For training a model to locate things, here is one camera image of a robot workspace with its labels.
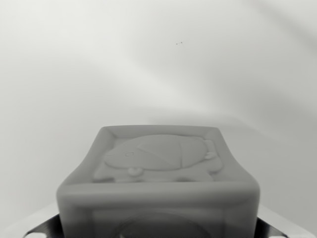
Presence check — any black-tipped silver gripper left finger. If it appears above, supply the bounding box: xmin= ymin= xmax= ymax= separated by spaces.
xmin=0 ymin=201 xmax=66 ymax=238

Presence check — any black-tipped silver gripper right finger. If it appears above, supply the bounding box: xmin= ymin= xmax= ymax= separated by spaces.
xmin=255 ymin=204 xmax=317 ymax=238

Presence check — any grey rubber embossed cube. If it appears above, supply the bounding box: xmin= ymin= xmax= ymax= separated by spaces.
xmin=55 ymin=125 xmax=261 ymax=238

